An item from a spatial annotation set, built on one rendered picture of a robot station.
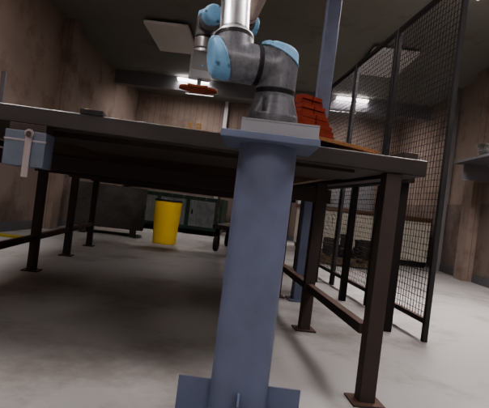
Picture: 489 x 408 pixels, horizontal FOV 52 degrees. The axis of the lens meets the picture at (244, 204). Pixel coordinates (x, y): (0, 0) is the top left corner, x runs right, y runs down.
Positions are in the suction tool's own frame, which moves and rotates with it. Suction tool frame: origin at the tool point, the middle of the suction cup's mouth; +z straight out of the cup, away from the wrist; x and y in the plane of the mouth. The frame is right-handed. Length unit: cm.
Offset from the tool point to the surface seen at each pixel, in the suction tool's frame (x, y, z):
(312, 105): -59, -72, -16
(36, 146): 18, 54, 32
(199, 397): 55, -4, 101
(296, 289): -155, -115, 102
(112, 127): 19.7, 30.6, 21.9
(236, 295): 64, -9, 68
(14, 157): 17, 61, 36
